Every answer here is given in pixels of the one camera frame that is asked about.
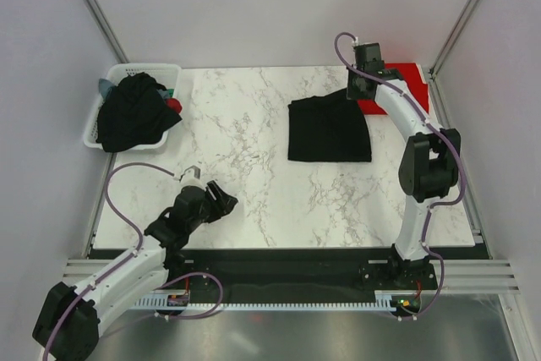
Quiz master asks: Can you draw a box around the black t-shirt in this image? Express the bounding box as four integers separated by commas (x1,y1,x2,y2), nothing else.
287,89,372,163

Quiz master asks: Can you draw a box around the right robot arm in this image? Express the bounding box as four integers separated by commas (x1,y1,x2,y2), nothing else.
347,42,461,290

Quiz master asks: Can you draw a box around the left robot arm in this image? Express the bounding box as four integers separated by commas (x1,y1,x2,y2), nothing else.
32,180,238,360

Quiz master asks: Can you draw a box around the folded red t-shirt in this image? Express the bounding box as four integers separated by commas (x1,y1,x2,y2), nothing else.
357,63,431,118

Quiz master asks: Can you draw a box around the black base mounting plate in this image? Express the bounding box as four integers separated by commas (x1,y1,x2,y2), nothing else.
169,248,437,304

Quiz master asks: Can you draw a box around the red garment in basket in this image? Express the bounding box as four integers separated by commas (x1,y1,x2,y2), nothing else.
166,98,183,114

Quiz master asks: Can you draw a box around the dark clothes pile in basket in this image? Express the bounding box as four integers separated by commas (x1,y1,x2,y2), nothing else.
96,72,182,153

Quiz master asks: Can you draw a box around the teal garment in basket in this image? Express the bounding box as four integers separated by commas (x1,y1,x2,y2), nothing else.
98,78,116,101

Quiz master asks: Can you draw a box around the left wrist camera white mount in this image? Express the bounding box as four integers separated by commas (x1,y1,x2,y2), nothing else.
173,165,204,188

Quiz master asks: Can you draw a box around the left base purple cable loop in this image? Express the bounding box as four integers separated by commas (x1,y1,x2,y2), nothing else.
154,271,225,322

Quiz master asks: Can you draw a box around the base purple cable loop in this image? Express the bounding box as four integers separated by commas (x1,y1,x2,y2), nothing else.
154,271,225,322
391,250,445,322

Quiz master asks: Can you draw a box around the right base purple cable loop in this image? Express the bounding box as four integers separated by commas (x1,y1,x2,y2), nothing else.
391,250,445,322

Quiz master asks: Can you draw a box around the white slotted cable duct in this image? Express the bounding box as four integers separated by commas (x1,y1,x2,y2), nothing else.
129,291,423,315

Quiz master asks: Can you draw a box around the right aluminium frame post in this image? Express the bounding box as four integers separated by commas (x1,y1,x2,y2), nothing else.
428,0,483,79

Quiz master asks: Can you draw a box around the aluminium frame post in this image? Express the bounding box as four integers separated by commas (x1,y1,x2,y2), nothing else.
83,0,129,63
428,0,483,79

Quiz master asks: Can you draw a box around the left aluminium frame post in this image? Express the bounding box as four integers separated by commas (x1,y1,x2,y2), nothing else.
83,0,129,63

